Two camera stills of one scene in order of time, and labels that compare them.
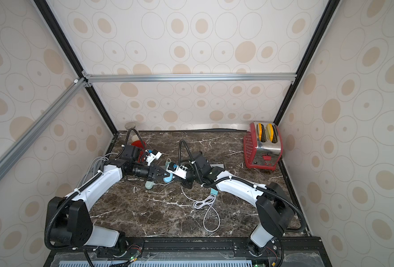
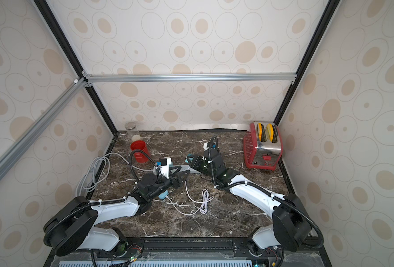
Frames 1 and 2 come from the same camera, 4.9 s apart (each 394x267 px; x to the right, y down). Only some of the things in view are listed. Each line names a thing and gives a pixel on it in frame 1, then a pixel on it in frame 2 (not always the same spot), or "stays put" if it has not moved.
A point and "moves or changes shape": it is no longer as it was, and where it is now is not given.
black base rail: (285, 251) stays put
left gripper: (160, 176) -> (180, 183)
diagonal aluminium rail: (0, 168) stays put
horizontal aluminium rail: (276, 77) stays put
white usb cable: (204, 203) -> (203, 209)
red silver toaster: (262, 145) stays put
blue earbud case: (168, 179) moves or changes shape
